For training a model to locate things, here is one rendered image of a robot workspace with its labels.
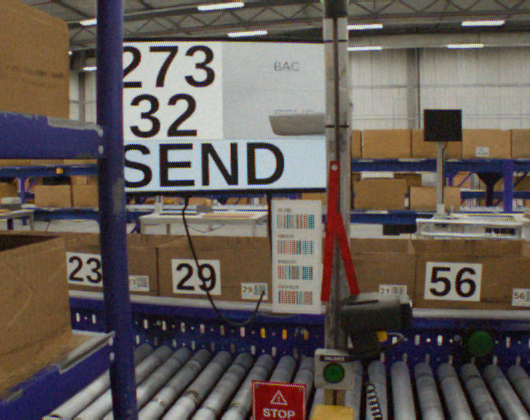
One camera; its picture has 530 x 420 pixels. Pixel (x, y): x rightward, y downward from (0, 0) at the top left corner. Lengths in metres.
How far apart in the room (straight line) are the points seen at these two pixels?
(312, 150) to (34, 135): 0.65
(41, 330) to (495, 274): 1.27
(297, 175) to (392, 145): 5.05
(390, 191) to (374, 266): 4.27
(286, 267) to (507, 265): 0.81
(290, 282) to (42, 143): 0.57
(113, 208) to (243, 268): 1.05
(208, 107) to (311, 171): 0.23
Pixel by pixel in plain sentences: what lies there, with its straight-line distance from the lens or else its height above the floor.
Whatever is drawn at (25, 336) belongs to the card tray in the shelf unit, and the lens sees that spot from 0.45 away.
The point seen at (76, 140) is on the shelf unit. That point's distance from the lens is 0.44.
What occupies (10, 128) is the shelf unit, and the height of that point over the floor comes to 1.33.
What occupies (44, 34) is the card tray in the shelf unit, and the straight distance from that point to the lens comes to 0.46.
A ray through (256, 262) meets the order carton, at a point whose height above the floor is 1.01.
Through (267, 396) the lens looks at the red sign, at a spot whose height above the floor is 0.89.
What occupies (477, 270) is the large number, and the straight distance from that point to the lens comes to 1.49.
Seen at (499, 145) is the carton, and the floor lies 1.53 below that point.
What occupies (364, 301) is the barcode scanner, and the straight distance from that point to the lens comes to 0.80.
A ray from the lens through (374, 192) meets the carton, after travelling 5.71.
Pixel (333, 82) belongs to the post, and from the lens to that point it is 0.84.
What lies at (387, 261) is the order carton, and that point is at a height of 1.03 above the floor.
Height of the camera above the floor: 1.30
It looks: 5 degrees down
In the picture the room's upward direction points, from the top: 1 degrees counter-clockwise
